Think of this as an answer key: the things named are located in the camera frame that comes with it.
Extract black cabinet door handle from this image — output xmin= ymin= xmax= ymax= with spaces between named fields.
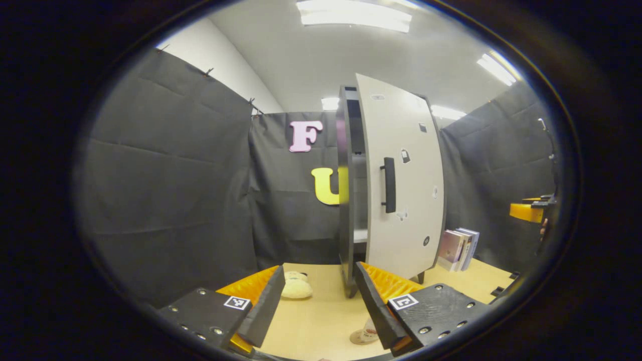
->
xmin=380 ymin=157 xmax=397 ymax=214

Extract round beige coaster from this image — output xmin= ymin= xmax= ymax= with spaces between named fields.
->
xmin=350 ymin=328 xmax=381 ymax=346

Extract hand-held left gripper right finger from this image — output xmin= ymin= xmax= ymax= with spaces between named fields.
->
xmin=354 ymin=261 xmax=491 ymax=357

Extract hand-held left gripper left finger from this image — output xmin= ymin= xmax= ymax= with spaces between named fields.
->
xmin=158 ymin=265 xmax=286 ymax=354

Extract black backdrop cloth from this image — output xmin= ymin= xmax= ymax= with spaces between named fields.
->
xmin=75 ymin=48 xmax=562 ymax=309

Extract yellow plush toy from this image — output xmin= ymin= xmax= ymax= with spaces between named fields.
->
xmin=281 ymin=271 xmax=313 ymax=300

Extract white spine book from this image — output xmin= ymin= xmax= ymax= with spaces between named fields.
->
xmin=454 ymin=229 xmax=473 ymax=272

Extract grey spine book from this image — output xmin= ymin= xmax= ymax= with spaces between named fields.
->
xmin=459 ymin=228 xmax=480 ymax=272

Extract pink cover book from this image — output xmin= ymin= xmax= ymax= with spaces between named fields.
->
xmin=437 ymin=230 xmax=464 ymax=271

